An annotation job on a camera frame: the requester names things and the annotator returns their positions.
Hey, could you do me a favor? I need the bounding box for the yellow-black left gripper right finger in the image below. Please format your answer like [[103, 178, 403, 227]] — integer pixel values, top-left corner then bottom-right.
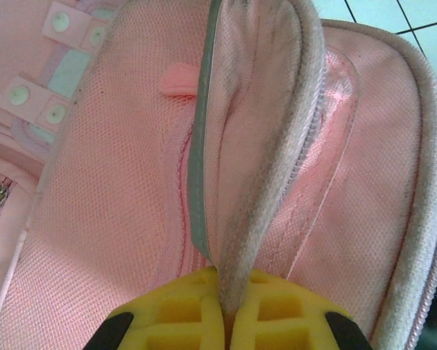
[[229, 268, 373, 350]]

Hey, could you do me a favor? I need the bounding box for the pink backpack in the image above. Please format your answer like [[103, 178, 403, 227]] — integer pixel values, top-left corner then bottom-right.
[[0, 0, 437, 350]]

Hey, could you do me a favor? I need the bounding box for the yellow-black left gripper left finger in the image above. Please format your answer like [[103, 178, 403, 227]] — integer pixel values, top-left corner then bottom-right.
[[88, 265, 225, 350]]

